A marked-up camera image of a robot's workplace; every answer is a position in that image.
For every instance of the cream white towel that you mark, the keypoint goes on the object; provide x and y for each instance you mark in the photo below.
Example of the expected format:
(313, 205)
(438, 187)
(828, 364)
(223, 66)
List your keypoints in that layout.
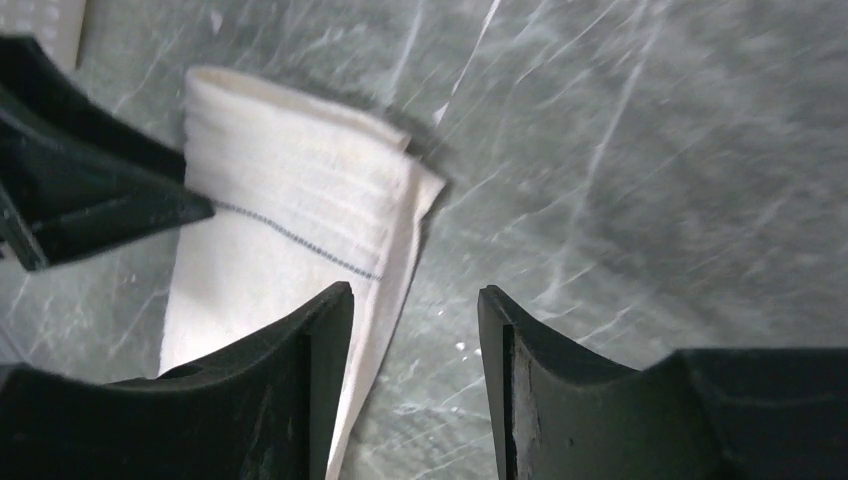
(307, 192)

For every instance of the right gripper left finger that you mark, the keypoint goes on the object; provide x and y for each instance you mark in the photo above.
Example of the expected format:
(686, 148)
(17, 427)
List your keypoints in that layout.
(263, 407)

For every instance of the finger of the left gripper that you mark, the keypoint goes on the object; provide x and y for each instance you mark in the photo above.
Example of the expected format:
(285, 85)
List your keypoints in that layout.
(32, 78)
(68, 196)

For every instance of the white plastic basket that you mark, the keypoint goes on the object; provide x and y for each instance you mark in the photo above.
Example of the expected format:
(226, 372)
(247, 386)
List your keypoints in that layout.
(56, 24)

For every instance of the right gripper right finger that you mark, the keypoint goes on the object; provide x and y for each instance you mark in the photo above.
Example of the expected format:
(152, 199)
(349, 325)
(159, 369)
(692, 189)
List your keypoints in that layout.
(561, 411)

